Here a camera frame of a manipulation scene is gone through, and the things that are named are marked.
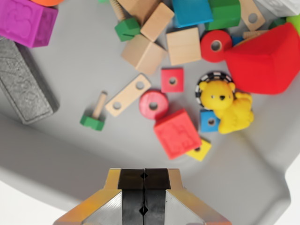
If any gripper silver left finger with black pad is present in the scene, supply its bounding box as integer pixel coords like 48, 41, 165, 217
52, 168, 145, 225

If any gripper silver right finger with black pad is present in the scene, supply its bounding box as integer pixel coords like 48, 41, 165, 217
143, 168, 233, 225

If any grey plastic bin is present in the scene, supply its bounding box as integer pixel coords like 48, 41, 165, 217
0, 0, 300, 225

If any yellow wooden cube with hole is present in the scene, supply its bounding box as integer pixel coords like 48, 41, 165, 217
186, 138, 212, 162

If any red embossed cube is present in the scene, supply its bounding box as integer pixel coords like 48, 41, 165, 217
154, 108, 203, 160

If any green head wooden bolt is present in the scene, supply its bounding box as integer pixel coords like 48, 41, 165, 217
79, 90, 108, 131

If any blue wooden cube with hole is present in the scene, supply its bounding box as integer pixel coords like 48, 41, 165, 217
200, 109, 221, 133

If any red wooden wheel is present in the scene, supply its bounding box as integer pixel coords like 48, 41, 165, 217
139, 90, 169, 120
200, 30, 233, 63

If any wooden strip with two holes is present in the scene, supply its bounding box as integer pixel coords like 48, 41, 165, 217
105, 74, 152, 118
239, 0, 266, 31

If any yellow rubber lion toy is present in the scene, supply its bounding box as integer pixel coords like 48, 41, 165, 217
199, 81, 254, 135

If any red wooden cube with hole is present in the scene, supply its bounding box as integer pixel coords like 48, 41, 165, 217
161, 67, 185, 93

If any silver grey embossed block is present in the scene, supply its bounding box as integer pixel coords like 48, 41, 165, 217
0, 36, 59, 125

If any plain wooden block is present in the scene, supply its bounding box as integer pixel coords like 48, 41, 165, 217
140, 2, 175, 43
166, 27, 202, 66
120, 34, 168, 75

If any large red foam block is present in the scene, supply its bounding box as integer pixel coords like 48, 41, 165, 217
224, 22, 300, 96

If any blue bolt wooden shaft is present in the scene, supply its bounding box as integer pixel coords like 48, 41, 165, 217
231, 30, 268, 47

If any green small block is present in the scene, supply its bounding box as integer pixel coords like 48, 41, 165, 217
109, 0, 141, 42

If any teal wooden block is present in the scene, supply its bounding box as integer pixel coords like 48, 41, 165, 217
172, 0, 214, 29

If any green wooden block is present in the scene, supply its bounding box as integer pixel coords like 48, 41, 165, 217
205, 0, 241, 31

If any magenta embossed cube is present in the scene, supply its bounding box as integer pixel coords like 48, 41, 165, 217
0, 0, 59, 49

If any dark green wooden piece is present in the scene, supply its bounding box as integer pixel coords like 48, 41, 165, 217
268, 17, 287, 30

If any orange ball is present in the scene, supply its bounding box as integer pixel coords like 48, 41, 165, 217
30, 0, 65, 7

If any lime green ball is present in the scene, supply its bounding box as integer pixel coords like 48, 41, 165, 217
285, 15, 300, 29

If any white embossed cube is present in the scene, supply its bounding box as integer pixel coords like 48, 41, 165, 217
254, 0, 300, 17

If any black white checkered ring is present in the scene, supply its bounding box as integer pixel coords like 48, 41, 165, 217
195, 72, 235, 111

